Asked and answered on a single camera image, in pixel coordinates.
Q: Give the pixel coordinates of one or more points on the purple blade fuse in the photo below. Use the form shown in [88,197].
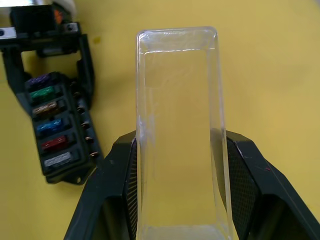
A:
[39,80]

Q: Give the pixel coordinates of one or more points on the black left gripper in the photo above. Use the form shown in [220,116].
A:
[35,27]

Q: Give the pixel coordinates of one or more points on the green blade fuse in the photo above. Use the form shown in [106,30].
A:
[42,92]

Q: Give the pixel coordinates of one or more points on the blue blade fuse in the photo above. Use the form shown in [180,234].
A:
[49,126]

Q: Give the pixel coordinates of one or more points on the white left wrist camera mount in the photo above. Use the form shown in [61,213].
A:
[65,5]

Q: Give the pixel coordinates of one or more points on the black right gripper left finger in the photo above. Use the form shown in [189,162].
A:
[110,190]

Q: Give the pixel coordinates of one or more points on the red blade fuse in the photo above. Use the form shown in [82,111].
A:
[53,143]

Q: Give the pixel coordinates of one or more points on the brown blade fuse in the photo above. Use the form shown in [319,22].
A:
[45,109]

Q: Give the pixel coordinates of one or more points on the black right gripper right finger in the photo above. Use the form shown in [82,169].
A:
[270,200]

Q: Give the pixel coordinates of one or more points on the black fuse box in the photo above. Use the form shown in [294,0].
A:
[73,160]

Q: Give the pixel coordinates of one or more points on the clear plastic fuse box cover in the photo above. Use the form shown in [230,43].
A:
[178,120]

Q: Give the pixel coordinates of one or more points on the clear white blade fuse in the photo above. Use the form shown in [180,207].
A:
[57,160]

